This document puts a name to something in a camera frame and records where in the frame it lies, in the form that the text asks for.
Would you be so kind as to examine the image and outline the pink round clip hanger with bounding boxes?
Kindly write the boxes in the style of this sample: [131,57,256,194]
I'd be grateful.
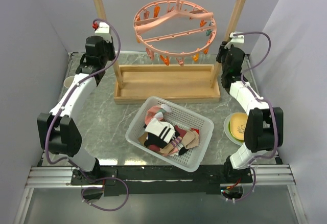
[133,0,217,66]

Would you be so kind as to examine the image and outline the pile of socks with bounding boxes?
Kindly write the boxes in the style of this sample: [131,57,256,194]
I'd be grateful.
[138,104,200,156]

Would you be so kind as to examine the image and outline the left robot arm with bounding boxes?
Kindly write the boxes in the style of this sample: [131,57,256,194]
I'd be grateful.
[37,34,116,184]

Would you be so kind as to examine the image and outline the white plastic basket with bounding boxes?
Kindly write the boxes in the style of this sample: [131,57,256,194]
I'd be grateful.
[125,96,214,172]

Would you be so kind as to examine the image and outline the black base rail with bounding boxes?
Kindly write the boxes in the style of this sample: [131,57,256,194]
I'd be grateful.
[71,165,253,196]

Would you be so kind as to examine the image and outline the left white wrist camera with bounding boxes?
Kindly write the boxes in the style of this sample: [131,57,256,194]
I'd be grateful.
[95,22,112,42]

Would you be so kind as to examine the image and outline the aluminium frame rail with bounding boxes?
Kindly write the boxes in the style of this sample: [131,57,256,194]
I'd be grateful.
[25,165,296,188]

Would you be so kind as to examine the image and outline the light blue mug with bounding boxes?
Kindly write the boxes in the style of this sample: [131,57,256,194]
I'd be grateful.
[63,76,74,89]

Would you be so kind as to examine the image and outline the yellow bowl on plate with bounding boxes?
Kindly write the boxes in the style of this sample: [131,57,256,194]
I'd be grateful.
[224,113,248,146]

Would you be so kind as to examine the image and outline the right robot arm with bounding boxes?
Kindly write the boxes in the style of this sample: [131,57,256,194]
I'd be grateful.
[216,41,284,183]

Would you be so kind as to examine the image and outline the white black striped sock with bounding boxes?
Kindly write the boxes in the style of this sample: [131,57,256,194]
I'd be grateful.
[145,118,175,143]

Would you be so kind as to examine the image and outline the wooden hanger rack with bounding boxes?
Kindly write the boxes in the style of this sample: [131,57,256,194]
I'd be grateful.
[94,0,246,104]

